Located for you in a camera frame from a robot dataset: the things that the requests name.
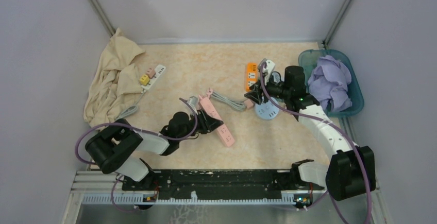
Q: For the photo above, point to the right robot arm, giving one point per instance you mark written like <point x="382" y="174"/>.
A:
<point x="351" y="170"/>

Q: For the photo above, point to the teal plastic basket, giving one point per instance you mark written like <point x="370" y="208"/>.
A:
<point x="308" y="61"/>

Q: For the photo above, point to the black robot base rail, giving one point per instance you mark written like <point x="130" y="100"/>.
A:
<point x="232" y="184"/>

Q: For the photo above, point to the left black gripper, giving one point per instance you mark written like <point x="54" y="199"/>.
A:
<point x="207" y="125"/>

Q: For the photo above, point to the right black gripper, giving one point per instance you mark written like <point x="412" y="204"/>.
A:
<point x="254" y="96"/>

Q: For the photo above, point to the round light blue power socket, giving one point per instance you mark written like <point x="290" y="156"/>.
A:
<point x="266" y="111"/>

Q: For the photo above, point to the pink power strip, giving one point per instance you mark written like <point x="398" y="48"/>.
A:
<point x="223" y="131"/>

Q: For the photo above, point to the orange power strip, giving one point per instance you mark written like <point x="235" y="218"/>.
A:
<point x="251" y="75"/>

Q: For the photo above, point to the beige cloth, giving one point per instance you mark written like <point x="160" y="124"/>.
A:
<point x="116" y="85"/>

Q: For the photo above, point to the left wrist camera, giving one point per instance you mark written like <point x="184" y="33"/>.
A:
<point x="193" y="102"/>

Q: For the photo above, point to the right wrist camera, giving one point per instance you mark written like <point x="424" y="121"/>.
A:
<point x="266" y="67"/>

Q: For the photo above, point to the lavender cloth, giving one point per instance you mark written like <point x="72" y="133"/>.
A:
<point x="328" y="83"/>

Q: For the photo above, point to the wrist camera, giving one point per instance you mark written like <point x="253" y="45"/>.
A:
<point x="193" y="102"/>
<point x="266" y="67"/>

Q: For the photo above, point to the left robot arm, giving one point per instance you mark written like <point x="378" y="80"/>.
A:
<point x="112" y="148"/>

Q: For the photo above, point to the yellow USB charger plug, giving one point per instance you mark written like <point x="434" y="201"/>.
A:
<point x="144" y="80"/>

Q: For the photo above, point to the white power strip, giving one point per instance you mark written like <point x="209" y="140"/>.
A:
<point x="160" y="69"/>

